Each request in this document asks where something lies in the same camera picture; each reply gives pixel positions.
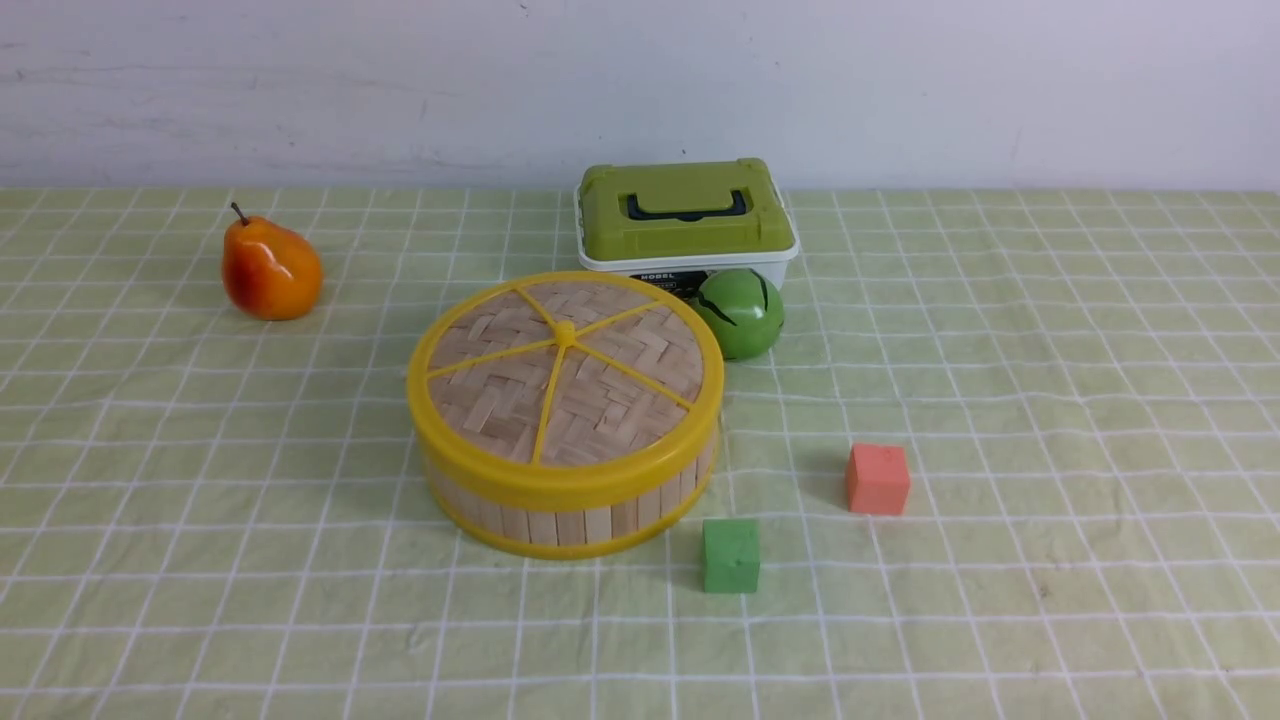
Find red foam cube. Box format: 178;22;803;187
845;443;911;516

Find bamboo steamer basket yellow rims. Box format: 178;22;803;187
421;430;721;561

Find green lidded white storage box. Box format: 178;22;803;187
573;158;801;299

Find orange yellow toy pear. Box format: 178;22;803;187
221;201;325;322

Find green round toy melon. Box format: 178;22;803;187
690;268;785;361

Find yellow rimmed bamboo steamer lid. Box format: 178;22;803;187
406;272;726;512

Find green foam cube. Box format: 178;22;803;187
701;518;762;594

